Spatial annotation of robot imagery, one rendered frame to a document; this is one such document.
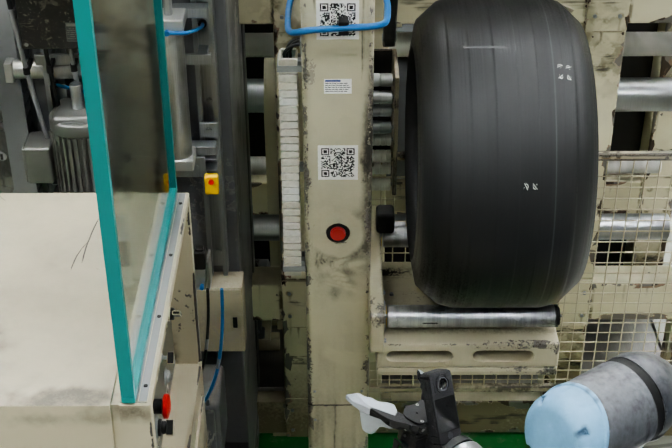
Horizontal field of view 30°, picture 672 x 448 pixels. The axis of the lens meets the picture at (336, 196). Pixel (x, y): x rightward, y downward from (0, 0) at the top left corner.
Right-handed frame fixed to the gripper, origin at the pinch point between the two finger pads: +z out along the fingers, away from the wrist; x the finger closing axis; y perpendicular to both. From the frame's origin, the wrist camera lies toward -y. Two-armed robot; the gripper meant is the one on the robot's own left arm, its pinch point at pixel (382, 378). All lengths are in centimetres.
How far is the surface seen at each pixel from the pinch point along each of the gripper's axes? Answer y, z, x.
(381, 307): 8.6, 27.5, 22.2
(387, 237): 10, 50, 41
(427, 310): 10.1, 24.5, 31.5
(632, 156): -6, 35, 97
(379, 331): 12.8, 25.8, 21.1
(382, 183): 7, 66, 52
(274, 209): 37, 112, 56
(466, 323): 11.5, 18.9, 37.2
